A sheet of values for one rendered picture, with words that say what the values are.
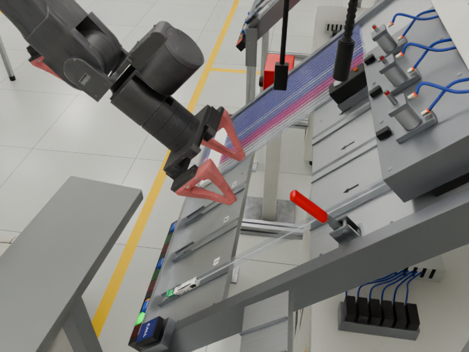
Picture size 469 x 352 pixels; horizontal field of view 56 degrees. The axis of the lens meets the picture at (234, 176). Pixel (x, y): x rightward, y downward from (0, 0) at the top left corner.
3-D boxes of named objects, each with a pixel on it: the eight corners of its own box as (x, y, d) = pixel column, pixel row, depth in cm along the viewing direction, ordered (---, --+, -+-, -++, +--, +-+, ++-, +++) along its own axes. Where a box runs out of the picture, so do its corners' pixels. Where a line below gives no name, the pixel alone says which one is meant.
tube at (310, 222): (171, 299, 85) (167, 297, 84) (173, 293, 86) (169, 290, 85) (412, 177, 58) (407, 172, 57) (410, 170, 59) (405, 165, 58)
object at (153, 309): (166, 353, 84) (137, 334, 81) (224, 148, 133) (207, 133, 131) (170, 350, 83) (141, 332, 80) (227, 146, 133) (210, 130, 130)
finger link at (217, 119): (260, 138, 67) (215, 98, 63) (255, 167, 61) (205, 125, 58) (230, 161, 70) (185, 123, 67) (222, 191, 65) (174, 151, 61)
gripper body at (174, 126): (218, 111, 62) (178, 76, 59) (204, 154, 54) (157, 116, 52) (190, 135, 66) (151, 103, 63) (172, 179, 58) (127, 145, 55)
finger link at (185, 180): (255, 167, 61) (205, 124, 58) (249, 202, 56) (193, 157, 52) (222, 190, 65) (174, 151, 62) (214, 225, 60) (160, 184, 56)
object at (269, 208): (239, 233, 197) (241, 75, 147) (246, 198, 215) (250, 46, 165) (293, 239, 194) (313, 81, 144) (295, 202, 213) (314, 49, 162)
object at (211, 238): (160, 344, 82) (146, 336, 81) (221, 140, 132) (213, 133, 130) (231, 314, 72) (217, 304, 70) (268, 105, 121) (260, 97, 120)
